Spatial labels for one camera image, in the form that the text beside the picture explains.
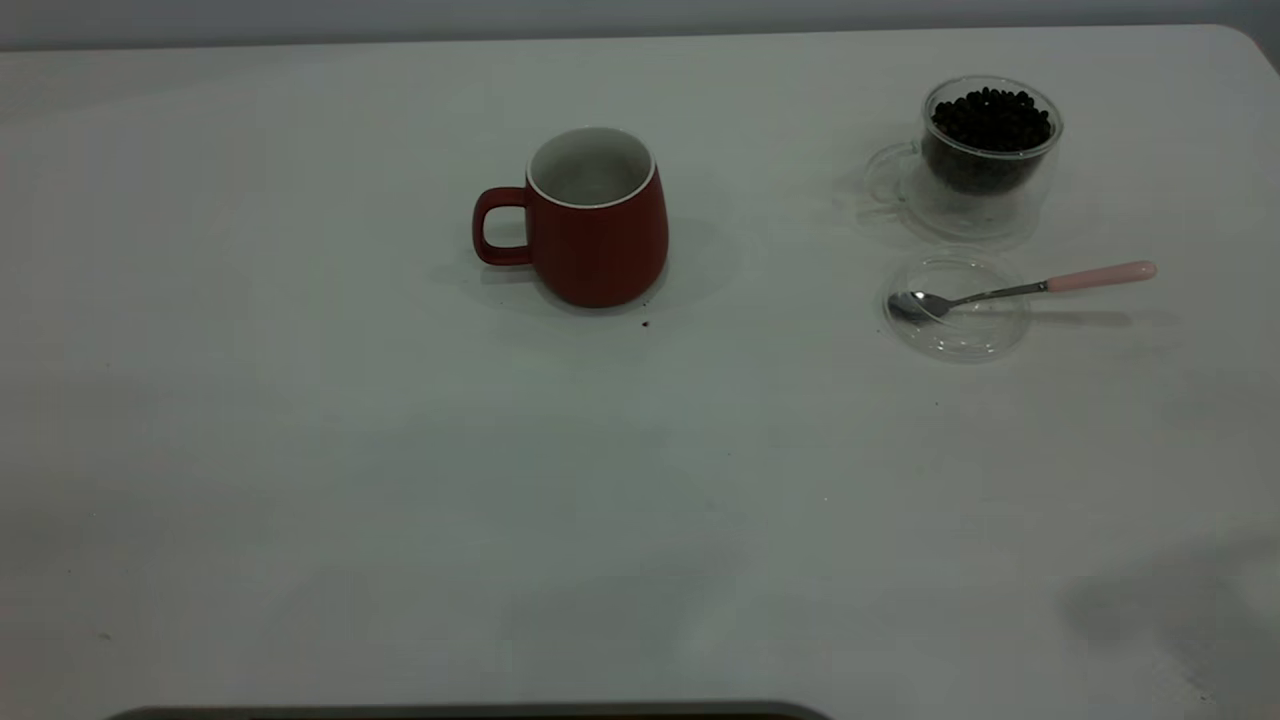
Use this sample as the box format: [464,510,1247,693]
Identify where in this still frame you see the pile of dark coffee beans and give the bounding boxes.
[920,87,1054,194]

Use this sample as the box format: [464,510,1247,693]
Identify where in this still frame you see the clear glass saucer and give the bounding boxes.
[882,250,1031,363]

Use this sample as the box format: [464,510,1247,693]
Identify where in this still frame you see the red ceramic mug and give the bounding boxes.
[472,126,670,309]

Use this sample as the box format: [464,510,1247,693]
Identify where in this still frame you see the metal spoon with pink handle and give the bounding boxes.
[888,261,1159,323]

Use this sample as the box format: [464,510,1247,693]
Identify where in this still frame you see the clear glass cup with handle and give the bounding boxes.
[865,75,1065,241]

